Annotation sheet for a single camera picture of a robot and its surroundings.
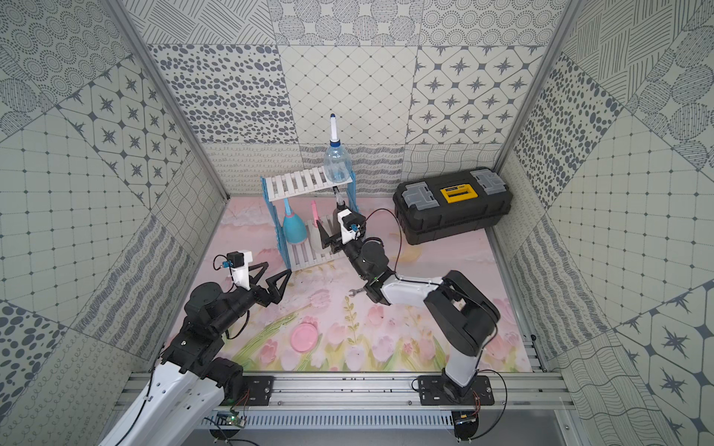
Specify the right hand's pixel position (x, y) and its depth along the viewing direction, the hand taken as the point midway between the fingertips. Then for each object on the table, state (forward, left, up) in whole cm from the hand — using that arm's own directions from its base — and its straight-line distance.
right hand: (333, 215), depth 79 cm
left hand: (-14, +15, -2) cm, 21 cm away
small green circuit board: (-46, +26, -28) cm, 59 cm away
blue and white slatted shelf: (+4, +11, -24) cm, 27 cm away
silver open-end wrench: (-11, -5, -27) cm, 30 cm away
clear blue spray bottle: (+23, +1, +1) cm, 23 cm away
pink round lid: (-25, +10, -28) cm, 39 cm away
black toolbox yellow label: (+15, -39, -10) cm, 43 cm away
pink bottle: (+6, +8, -6) cm, 12 cm away
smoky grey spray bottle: (+14, 0, -7) cm, 16 cm away
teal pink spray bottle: (+8, +16, -16) cm, 24 cm away
